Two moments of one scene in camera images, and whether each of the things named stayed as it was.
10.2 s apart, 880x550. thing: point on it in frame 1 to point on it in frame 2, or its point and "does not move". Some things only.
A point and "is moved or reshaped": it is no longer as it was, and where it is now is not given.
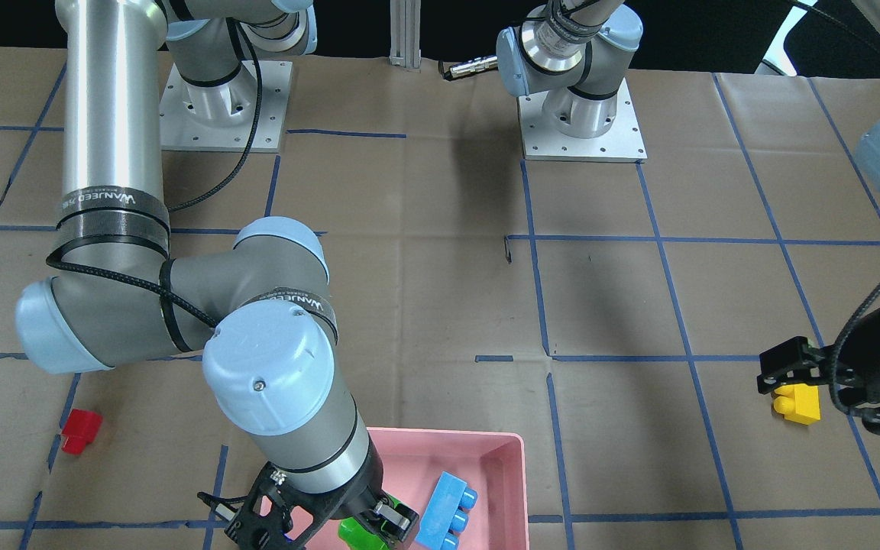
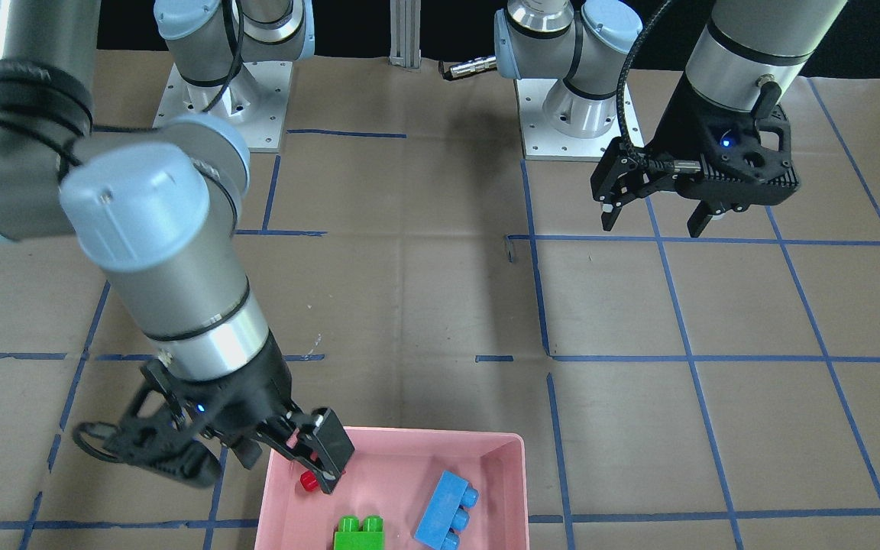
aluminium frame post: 405,23 does not move
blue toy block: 446,515 does not move
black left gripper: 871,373 to 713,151
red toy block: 81,428 is moved or reshaped
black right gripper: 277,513 to 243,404
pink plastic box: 493,463 does not move
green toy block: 356,537 is moved or reshaped
